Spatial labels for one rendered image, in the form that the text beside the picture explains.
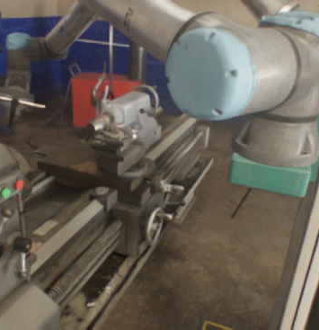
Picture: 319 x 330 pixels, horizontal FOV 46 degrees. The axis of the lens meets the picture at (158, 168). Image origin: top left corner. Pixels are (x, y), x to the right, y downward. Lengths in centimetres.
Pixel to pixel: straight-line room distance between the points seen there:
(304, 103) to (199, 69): 25
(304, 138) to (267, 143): 8
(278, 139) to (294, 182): 9
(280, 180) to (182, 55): 33
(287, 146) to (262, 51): 22
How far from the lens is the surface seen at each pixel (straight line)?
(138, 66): 475
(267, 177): 80
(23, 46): 158
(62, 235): 162
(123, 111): 224
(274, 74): 66
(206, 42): 61
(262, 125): 78
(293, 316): 121
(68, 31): 145
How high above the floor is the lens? 177
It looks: 25 degrees down
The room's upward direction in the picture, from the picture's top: 4 degrees clockwise
